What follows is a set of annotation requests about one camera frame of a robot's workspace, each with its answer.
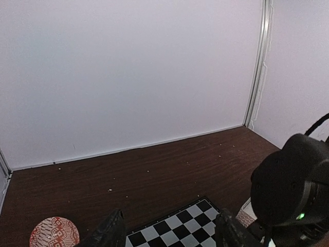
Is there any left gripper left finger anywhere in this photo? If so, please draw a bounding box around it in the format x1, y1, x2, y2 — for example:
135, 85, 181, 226
81, 209, 126, 247

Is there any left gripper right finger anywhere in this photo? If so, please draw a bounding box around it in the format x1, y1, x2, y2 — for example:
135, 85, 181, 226
215, 209, 265, 247

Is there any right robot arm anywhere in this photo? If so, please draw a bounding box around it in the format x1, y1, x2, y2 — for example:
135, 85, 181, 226
250, 134, 328, 246

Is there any pink plastic basket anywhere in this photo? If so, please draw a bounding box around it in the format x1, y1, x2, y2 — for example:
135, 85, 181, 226
236, 198, 265, 243

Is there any black white chessboard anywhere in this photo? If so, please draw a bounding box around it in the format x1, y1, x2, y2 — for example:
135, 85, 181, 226
125, 197, 219, 247

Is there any red patterned bowl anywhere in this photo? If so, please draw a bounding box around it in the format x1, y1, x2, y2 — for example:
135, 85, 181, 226
29, 217, 80, 247

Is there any left aluminium frame post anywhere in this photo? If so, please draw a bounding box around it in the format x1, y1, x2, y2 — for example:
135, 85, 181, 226
0, 150, 12, 210

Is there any aluminium frame post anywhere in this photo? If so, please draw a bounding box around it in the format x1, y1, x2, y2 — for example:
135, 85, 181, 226
244, 1, 274, 130
0, 150, 12, 210

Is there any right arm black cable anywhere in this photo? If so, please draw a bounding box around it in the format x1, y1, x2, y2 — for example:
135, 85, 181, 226
303, 112, 329, 137

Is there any right aluminium frame post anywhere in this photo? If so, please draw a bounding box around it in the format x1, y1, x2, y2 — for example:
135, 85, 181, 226
244, 1, 274, 130

